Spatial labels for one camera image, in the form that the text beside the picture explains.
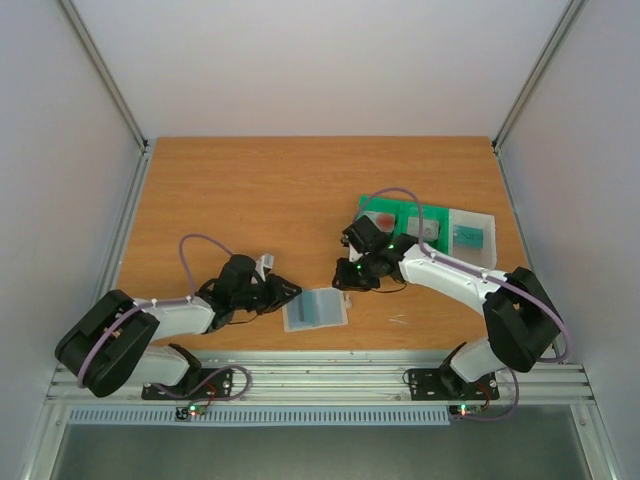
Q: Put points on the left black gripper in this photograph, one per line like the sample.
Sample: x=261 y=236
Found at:
x=278 y=293

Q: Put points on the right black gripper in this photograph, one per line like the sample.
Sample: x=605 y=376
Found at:
x=351 y=273

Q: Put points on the teal card dark stripe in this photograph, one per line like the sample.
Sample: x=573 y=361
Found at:
x=302 y=311

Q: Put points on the translucent grey card holder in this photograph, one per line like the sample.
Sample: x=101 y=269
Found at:
x=331 y=306

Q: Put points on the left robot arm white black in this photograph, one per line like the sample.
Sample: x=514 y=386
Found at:
x=114 y=343

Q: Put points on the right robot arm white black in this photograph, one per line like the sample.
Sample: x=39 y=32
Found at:
x=520 y=319

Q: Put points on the card with red circles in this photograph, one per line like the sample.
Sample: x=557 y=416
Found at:
x=385 y=222

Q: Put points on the grey patterned card in bin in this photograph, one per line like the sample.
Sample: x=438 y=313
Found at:
x=429 y=229

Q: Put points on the teal VIP card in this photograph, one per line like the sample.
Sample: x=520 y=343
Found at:
x=468 y=237

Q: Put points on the green left bin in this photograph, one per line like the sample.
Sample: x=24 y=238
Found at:
x=375 y=205

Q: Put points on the green bin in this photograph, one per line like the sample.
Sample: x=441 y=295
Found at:
x=441 y=214
x=375 y=205

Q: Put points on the green middle bin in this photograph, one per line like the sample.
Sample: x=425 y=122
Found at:
x=441 y=214

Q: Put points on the white right bin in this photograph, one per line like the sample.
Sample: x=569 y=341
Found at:
x=487 y=257

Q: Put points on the left small circuit board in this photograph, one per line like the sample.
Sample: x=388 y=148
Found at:
x=192 y=412

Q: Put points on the small circuit board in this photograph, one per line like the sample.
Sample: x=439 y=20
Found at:
x=192 y=412
x=466 y=410

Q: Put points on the right small circuit board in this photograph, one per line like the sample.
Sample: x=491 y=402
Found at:
x=466 y=410

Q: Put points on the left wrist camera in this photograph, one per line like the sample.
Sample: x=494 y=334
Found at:
x=264 y=265

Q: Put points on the aluminium front rail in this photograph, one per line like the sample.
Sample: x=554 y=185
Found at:
x=345 y=377

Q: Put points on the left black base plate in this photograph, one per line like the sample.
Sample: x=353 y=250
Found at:
x=197 y=384

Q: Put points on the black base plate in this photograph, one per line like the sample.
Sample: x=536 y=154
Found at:
x=432 y=384
x=197 y=384

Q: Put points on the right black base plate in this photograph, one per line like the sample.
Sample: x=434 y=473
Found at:
x=432 y=384

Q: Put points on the grey slotted cable duct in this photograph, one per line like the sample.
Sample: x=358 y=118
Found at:
x=261 y=416

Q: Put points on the left aluminium frame post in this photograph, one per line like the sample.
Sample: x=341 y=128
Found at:
x=89 y=45

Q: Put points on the aluminium frame post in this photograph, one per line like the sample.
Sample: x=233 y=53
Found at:
x=89 y=45
x=559 y=33

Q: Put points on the right aluminium frame post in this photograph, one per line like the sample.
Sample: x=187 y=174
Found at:
x=559 y=33

